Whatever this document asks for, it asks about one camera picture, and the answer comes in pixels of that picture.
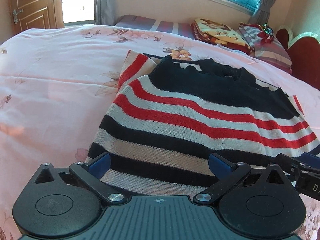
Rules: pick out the striped grey pink pillow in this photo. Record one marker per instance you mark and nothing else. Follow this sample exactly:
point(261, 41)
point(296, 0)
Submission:
point(274, 53)

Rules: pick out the red white scalloped headboard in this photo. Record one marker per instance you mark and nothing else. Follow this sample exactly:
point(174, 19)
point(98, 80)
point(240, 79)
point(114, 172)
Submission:
point(304, 52)

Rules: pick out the folded red yellow cartoon blanket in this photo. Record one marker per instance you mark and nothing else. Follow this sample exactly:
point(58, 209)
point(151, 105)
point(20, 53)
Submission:
point(216, 33)

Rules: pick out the red black striped white sweater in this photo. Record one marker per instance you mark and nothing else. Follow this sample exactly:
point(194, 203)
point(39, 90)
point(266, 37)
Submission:
point(169, 117)

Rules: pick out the pink floral bed quilt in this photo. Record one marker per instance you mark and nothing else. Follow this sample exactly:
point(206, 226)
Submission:
point(56, 86)

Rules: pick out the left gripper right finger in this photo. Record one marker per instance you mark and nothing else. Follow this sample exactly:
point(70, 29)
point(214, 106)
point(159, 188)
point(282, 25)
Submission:
point(229, 175)

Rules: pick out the red ribbon bow decoration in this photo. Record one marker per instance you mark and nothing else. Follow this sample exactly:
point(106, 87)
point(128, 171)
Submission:
point(265, 33)

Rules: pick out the brown wooden door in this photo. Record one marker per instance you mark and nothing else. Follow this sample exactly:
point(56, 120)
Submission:
point(39, 14)

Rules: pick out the grey curtain left side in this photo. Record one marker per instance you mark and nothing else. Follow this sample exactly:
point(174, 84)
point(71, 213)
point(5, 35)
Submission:
point(104, 12)

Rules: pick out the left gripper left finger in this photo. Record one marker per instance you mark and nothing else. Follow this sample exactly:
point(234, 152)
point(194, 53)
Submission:
point(89, 175)

